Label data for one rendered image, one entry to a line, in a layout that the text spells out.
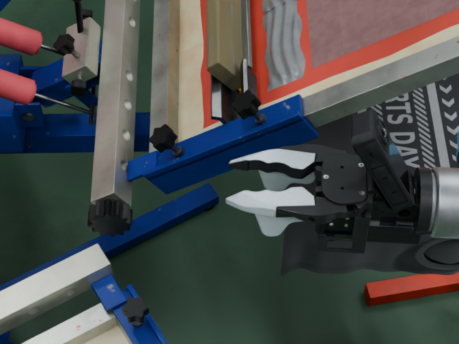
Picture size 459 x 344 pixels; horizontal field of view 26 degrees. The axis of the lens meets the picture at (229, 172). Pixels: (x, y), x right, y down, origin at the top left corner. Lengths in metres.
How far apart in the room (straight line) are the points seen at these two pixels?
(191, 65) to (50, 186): 1.35
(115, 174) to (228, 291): 1.25
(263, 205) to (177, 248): 1.95
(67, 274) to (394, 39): 0.68
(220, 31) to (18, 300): 0.57
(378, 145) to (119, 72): 0.92
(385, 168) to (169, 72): 0.89
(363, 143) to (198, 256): 2.00
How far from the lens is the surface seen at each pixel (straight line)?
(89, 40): 1.88
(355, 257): 2.13
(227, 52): 1.68
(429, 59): 1.53
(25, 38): 1.96
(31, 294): 1.73
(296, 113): 1.56
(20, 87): 1.88
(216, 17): 1.72
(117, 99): 1.78
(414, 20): 1.64
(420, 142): 2.02
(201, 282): 2.90
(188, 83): 1.83
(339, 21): 1.71
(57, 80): 1.93
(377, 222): 1.08
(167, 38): 1.88
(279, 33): 1.77
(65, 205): 3.08
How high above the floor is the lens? 2.54
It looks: 55 degrees down
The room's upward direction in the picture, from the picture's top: straight up
